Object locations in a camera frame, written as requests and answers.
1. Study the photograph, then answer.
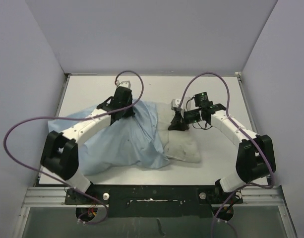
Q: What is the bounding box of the white pillow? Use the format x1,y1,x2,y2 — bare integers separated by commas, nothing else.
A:
156,103,201,163

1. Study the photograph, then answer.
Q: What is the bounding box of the light blue pillowcase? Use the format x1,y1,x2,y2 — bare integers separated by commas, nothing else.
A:
47,99,171,176

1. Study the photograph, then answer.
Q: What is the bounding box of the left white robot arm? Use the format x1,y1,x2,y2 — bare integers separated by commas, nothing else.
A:
41,81,134,204

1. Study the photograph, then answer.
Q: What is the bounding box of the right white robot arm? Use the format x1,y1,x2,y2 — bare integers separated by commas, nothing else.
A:
168,92,276,203

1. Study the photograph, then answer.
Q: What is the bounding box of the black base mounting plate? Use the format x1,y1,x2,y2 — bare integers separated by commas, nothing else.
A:
64,184,243,223

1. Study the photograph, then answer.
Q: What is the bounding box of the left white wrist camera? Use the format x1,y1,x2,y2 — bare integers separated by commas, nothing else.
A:
115,80,131,89

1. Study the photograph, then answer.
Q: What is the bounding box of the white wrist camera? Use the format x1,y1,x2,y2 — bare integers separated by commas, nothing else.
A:
171,98,187,116
115,80,131,89

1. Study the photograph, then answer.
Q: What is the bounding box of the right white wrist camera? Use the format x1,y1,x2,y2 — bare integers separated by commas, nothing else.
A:
171,98,187,116

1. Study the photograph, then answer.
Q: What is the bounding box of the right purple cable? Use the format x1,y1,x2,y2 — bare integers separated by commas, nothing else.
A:
179,71,275,238

